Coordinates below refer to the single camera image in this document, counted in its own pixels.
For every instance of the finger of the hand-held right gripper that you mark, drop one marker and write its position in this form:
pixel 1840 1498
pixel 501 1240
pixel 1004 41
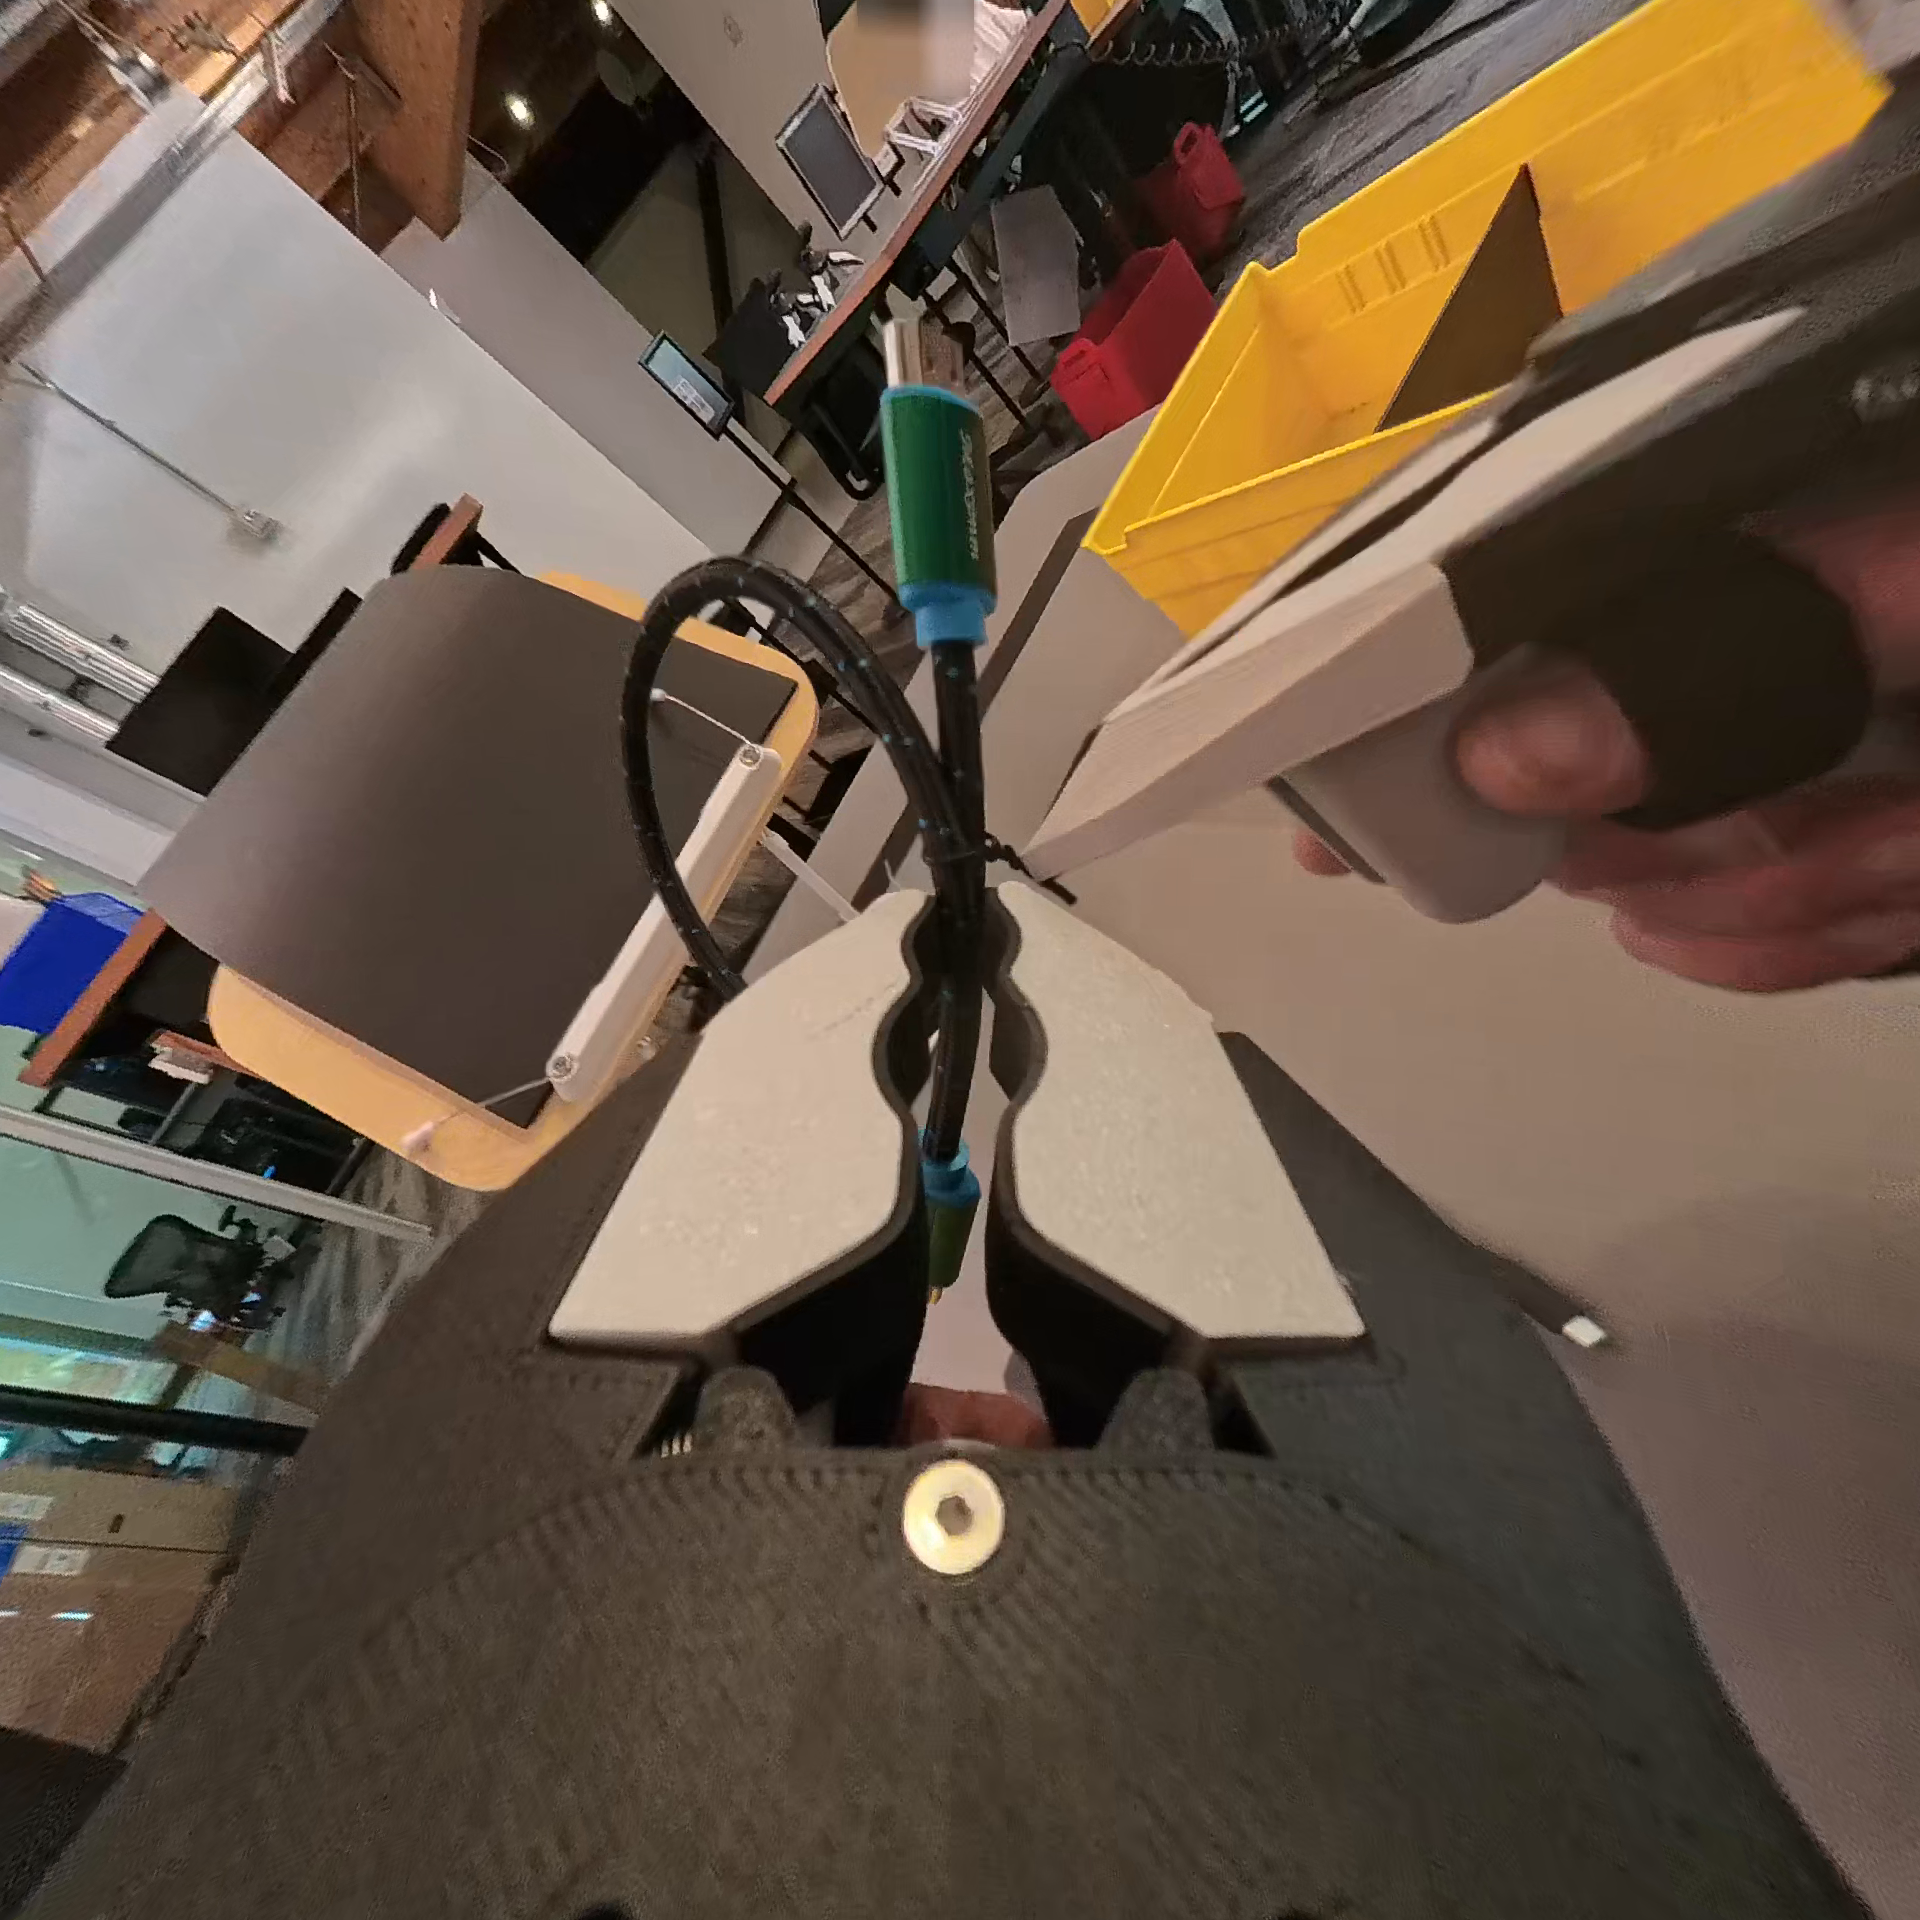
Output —
pixel 1277 705
pixel 1424 509

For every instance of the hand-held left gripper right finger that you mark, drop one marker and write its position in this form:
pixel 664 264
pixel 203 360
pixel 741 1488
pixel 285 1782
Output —
pixel 1172 1184

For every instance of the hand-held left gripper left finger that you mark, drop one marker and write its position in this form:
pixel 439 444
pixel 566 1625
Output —
pixel 750 1170

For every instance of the yellow plastic bin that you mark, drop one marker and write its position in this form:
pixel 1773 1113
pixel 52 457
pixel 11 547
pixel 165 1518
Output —
pixel 1277 376

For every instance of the white tablet stand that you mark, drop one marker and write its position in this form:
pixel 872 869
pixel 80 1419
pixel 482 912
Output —
pixel 675 914

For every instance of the large red bin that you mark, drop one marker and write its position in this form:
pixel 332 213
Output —
pixel 1132 353

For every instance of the small red bin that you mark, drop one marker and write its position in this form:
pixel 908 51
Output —
pixel 1194 194

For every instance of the grey flat panel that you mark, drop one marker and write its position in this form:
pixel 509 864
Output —
pixel 1038 269

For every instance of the long wooden desk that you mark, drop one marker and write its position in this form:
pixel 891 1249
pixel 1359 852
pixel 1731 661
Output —
pixel 831 322

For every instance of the black mesh office chair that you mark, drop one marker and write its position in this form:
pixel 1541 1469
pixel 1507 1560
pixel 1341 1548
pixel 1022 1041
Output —
pixel 165 1260

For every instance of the small tablet sign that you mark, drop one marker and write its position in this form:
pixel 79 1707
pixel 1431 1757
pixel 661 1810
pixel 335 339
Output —
pixel 686 379

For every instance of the small grey monitor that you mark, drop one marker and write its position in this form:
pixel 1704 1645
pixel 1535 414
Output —
pixel 827 158

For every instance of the blue bin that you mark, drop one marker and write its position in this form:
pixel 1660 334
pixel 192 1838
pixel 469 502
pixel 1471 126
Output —
pixel 68 966

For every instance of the small black screen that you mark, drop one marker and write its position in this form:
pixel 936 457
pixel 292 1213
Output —
pixel 196 705

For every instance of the stack of cardboard boxes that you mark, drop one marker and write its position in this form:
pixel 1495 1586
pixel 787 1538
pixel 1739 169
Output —
pixel 107 1589

